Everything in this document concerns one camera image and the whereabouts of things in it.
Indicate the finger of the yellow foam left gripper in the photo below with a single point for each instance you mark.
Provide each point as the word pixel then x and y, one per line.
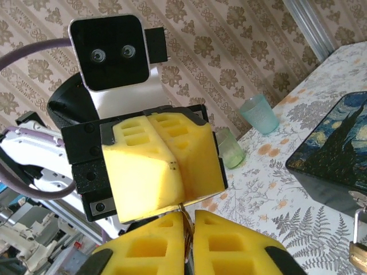
pixel 198 160
pixel 137 177

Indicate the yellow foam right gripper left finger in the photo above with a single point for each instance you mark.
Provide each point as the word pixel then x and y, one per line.
pixel 149 252

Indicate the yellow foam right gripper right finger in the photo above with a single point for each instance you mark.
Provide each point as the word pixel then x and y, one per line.
pixel 229 252

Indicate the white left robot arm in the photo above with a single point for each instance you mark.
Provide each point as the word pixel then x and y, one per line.
pixel 31 149

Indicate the brass padlock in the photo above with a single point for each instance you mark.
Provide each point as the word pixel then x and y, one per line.
pixel 359 252

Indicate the green frosted cup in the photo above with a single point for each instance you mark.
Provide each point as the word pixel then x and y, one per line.
pixel 230 150

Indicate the floral tablecloth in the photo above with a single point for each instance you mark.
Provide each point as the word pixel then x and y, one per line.
pixel 258 183

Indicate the blue frosted cup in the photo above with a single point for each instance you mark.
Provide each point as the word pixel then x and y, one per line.
pixel 259 114

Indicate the silver box hasp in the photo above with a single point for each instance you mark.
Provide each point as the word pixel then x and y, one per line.
pixel 359 199

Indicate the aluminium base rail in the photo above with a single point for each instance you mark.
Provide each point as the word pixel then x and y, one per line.
pixel 77 220

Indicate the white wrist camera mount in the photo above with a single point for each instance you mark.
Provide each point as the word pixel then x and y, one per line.
pixel 129 100

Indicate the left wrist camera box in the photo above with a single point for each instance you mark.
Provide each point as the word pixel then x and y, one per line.
pixel 109 51

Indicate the aluminium frame post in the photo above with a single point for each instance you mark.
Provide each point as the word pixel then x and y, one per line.
pixel 309 25

